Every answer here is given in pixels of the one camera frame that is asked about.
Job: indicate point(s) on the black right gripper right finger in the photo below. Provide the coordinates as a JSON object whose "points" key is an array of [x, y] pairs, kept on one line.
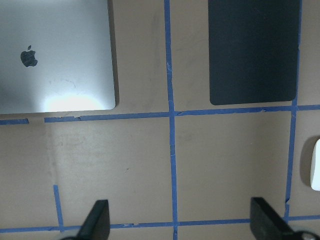
{"points": [[266, 224]]}

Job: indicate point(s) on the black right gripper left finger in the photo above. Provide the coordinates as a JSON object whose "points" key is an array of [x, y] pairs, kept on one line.
{"points": [[97, 224]]}

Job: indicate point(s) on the white computer mouse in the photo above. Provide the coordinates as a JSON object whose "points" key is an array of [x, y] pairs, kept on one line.
{"points": [[315, 167]]}

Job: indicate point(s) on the black mousepad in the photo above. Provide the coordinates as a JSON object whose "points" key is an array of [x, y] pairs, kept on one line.
{"points": [[253, 51]]}

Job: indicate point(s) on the silver laptop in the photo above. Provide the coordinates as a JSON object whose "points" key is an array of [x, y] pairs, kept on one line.
{"points": [[56, 56]]}

